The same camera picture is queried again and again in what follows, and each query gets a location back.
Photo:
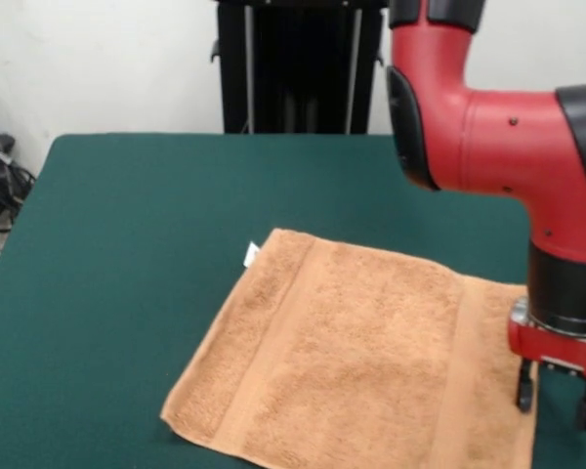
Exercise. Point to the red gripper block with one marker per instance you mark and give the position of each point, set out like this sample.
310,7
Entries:
552,349

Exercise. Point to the tan terry towel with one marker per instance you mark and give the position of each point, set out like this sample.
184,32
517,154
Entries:
361,352

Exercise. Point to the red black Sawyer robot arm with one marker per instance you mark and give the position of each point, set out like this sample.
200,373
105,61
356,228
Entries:
508,141

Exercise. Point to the dark green tablecloth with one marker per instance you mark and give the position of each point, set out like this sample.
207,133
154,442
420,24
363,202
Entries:
127,220

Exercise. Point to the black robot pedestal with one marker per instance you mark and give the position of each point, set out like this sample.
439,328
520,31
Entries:
298,58

